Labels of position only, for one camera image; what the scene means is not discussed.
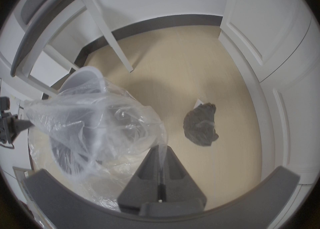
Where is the clear plastic bag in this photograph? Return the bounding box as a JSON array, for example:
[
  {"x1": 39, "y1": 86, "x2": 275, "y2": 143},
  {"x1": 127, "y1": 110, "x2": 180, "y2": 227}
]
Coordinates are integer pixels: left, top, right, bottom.
[{"x1": 24, "y1": 77, "x2": 168, "y2": 211}]

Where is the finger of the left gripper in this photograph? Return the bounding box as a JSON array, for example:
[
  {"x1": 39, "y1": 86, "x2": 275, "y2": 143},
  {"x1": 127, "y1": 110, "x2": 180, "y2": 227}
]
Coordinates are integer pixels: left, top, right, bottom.
[{"x1": 15, "y1": 120, "x2": 32, "y2": 133}]

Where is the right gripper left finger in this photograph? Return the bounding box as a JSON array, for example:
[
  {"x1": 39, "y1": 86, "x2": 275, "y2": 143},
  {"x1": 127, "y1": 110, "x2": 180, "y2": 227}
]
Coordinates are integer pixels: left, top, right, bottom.
[{"x1": 117, "y1": 147, "x2": 161, "y2": 215}]

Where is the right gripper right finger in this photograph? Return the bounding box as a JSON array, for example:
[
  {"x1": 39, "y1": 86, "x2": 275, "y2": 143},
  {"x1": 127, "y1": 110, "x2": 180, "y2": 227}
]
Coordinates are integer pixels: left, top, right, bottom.
[{"x1": 160, "y1": 146, "x2": 208, "y2": 210}]

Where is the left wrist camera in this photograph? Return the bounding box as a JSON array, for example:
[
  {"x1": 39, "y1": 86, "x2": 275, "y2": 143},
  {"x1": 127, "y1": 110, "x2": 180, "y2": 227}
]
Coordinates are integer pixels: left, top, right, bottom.
[{"x1": 0, "y1": 97, "x2": 11, "y2": 113}]

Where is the white wardrobe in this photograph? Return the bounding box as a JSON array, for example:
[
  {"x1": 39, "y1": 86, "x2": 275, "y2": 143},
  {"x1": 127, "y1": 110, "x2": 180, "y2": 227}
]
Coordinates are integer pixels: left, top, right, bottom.
[{"x1": 217, "y1": 0, "x2": 316, "y2": 186}]

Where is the white chair with grey seat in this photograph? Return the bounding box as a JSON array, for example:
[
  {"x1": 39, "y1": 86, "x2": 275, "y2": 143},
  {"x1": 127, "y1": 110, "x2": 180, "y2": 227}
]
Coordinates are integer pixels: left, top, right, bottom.
[{"x1": 10, "y1": 0, "x2": 134, "y2": 98}]

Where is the crumpled black plastic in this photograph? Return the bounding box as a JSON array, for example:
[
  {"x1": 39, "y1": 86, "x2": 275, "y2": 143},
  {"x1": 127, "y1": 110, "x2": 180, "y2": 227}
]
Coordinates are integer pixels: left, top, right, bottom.
[{"x1": 183, "y1": 102, "x2": 219, "y2": 147}]

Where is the white trash bin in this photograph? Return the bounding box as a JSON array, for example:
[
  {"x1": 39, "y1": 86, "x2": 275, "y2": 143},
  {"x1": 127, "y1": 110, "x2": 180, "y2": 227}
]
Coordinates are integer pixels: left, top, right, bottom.
[{"x1": 50, "y1": 66, "x2": 153, "y2": 176}]

